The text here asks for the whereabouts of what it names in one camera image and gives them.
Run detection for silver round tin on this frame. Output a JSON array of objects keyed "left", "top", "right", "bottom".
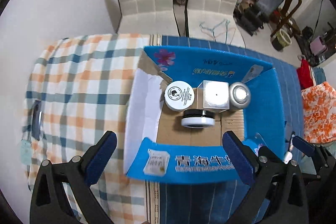
[{"left": 229, "top": 82, "right": 251, "bottom": 111}]

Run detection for clear acrylic cube box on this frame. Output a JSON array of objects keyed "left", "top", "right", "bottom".
[{"left": 196, "top": 80, "right": 230, "bottom": 113}]

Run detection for white jar black lid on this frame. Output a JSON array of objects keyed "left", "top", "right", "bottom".
[{"left": 181, "top": 109, "right": 215, "bottom": 128}]

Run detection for white round printed tin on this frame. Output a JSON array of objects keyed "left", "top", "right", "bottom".
[{"left": 164, "top": 81, "right": 195, "bottom": 112}]

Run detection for orange floral cushion chair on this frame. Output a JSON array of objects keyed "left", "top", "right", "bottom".
[{"left": 301, "top": 81, "right": 336, "bottom": 144}]

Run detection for red bag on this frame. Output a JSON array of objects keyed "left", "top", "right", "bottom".
[{"left": 297, "top": 59, "right": 314, "bottom": 90}]

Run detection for black smartphone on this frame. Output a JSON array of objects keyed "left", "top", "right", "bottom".
[{"left": 31, "top": 100, "right": 43, "bottom": 140}]

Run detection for pink suitcase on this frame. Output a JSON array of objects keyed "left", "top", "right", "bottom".
[{"left": 309, "top": 36, "right": 327, "bottom": 56}]

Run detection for blue striped tablecloth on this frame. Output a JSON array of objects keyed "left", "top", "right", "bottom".
[{"left": 145, "top": 35, "right": 303, "bottom": 223}]

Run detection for plaid checkered cloth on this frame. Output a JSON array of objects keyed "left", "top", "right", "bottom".
[{"left": 21, "top": 34, "right": 156, "bottom": 223}]

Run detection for dark waste bin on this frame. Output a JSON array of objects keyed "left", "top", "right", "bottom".
[{"left": 272, "top": 29, "right": 291, "bottom": 51}]

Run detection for blue cardboard box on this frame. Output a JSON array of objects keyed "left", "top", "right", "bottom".
[{"left": 123, "top": 46, "right": 285, "bottom": 184}]

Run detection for brown wooden chair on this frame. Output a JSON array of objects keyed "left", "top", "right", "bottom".
[{"left": 270, "top": 0, "right": 302, "bottom": 38}]

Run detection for black weight bench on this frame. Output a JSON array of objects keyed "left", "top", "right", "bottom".
[{"left": 234, "top": 0, "right": 284, "bottom": 36}]

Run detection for right white padded chair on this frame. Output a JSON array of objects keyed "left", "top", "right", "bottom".
[{"left": 185, "top": 0, "right": 247, "bottom": 47}]

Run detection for wire clothes hangers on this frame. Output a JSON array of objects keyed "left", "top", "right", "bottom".
[{"left": 199, "top": 18, "right": 237, "bottom": 44}]

